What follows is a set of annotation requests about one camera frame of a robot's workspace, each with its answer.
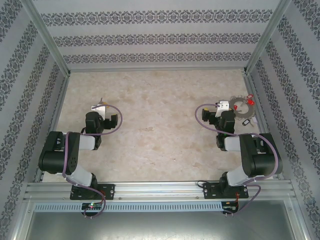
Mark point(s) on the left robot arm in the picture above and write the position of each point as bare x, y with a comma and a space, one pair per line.
82, 143

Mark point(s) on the aluminium mounting rail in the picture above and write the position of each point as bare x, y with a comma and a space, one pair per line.
160, 191

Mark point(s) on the aluminium side floor rail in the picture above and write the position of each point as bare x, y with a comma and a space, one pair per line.
60, 100
252, 87

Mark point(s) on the left controller board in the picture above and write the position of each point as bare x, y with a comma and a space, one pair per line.
91, 206

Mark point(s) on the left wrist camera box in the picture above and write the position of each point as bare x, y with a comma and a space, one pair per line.
98, 108

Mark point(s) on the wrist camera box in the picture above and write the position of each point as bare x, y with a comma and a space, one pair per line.
98, 108
223, 105

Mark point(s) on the grey metal panel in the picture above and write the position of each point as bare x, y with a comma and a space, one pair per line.
160, 227

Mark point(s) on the yellow tag key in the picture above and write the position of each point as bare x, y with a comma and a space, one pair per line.
105, 103

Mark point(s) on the grey metal keyring disc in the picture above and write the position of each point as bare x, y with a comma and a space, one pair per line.
238, 102

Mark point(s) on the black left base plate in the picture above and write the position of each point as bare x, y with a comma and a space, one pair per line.
108, 191

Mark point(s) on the lilac tag key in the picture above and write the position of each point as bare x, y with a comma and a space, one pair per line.
254, 121

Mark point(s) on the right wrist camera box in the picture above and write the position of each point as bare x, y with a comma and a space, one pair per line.
223, 105

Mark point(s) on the red key tag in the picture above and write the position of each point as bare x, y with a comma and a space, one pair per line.
250, 96
251, 102
235, 107

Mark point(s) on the aluminium back floor rail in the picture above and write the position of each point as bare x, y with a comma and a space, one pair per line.
160, 69

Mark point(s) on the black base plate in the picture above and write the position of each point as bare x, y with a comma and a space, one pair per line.
108, 191
208, 191

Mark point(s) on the controller board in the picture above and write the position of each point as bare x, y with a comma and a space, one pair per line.
91, 206
230, 208

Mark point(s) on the aluminium corner post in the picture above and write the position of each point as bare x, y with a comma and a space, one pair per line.
47, 37
265, 37

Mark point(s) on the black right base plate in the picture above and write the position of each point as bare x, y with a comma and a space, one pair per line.
208, 191

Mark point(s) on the right controller board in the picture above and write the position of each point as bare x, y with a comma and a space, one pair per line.
230, 208

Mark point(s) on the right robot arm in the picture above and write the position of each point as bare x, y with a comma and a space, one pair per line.
235, 143

